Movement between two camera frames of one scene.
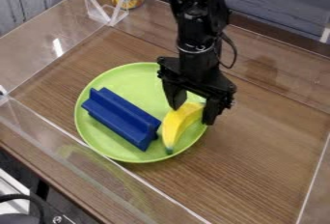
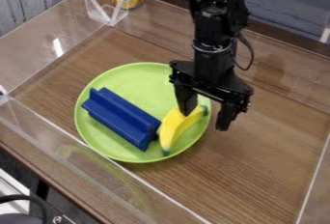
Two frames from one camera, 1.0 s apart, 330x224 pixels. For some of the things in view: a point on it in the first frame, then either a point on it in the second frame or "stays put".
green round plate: x=137 y=83 stays put
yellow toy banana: x=180 y=123 stays put
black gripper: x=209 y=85 to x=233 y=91
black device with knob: x=66 y=210 stays put
